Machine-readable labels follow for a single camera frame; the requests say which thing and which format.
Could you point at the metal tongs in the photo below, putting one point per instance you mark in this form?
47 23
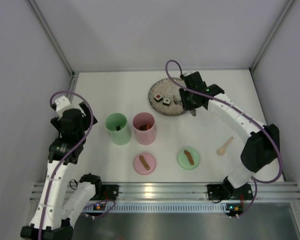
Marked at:
193 112

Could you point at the green dot sushi roll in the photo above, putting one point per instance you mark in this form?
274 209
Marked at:
166 101

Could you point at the green cylindrical container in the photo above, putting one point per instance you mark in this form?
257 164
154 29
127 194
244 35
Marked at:
123 136

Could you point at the speckled ceramic plate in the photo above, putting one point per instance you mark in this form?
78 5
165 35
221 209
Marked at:
166 88

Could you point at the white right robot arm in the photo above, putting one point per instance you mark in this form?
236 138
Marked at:
261 142

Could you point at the green round lid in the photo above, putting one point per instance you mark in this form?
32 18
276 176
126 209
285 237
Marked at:
188 158

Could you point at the red sushi roll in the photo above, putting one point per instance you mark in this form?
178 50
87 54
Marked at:
158 98

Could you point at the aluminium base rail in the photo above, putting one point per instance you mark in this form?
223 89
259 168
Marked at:
278 192

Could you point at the pink round lid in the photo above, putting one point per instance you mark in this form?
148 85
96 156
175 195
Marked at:
144 164

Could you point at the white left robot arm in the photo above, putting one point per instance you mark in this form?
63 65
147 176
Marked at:
55 218

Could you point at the white slotted cable duct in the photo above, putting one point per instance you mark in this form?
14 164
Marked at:
173 207

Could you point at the pink cylindrical container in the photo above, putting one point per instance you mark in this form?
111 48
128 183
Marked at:
146 137

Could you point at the aluminium frame rail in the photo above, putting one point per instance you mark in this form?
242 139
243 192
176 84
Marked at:
54 42

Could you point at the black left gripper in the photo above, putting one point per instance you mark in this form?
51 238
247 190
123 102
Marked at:
86 119

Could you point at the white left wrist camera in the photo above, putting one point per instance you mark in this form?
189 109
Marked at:
62 103

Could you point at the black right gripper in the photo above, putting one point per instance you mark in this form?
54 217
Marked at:
186 106

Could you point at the brown seaweed piece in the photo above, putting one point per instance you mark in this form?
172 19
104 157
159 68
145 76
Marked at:
143 128

